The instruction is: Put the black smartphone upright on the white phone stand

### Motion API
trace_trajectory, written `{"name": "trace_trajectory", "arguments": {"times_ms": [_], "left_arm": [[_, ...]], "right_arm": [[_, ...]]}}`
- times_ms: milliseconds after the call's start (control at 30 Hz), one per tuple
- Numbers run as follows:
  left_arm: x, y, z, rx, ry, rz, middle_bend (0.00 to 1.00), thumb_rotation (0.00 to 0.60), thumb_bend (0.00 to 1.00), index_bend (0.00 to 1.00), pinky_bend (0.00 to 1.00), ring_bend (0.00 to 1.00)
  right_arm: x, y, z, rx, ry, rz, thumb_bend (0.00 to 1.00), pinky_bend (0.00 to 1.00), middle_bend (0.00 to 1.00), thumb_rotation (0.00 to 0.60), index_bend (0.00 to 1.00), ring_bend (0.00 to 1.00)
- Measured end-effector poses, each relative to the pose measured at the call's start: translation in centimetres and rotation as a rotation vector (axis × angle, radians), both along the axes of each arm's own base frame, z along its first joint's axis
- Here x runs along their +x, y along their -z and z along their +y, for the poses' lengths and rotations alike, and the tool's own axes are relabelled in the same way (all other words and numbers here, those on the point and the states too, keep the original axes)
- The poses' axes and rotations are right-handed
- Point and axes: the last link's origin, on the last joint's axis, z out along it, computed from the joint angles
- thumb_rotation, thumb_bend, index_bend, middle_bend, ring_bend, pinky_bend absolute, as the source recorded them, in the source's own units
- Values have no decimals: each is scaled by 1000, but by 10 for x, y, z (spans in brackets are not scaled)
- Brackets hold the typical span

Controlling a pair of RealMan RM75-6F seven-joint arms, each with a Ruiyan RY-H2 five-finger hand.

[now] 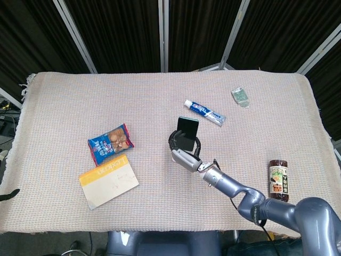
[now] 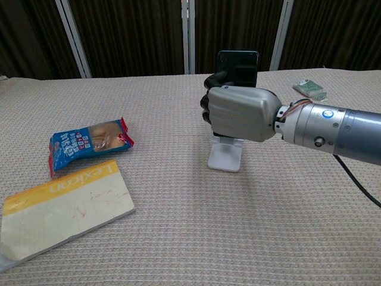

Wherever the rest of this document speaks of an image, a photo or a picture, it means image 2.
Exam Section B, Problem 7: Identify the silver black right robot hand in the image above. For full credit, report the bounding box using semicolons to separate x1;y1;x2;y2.
199;71;283;143

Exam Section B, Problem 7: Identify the black smartphone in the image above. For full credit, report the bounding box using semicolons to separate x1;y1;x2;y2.
216;49;260;89

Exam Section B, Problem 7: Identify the white phone stand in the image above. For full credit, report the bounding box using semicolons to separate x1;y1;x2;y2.
207;132;243;173

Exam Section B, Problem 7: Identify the small green wipes packet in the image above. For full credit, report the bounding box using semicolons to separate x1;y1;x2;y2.
292;78;329;101

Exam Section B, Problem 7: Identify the beige woven tablecloth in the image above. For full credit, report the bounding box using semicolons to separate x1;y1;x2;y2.
0;67;381;286

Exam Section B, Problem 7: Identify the black folding partition screen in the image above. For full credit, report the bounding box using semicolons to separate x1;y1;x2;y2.
0;0;381;80

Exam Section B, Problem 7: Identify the blue cookie snack bag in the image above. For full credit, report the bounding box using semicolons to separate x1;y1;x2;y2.
48;116;135;179

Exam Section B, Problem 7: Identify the yellow white Lexicon book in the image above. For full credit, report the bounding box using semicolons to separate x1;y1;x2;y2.
0;159;137;273

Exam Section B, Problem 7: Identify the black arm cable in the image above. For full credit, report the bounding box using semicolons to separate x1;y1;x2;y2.
332;154;381;209

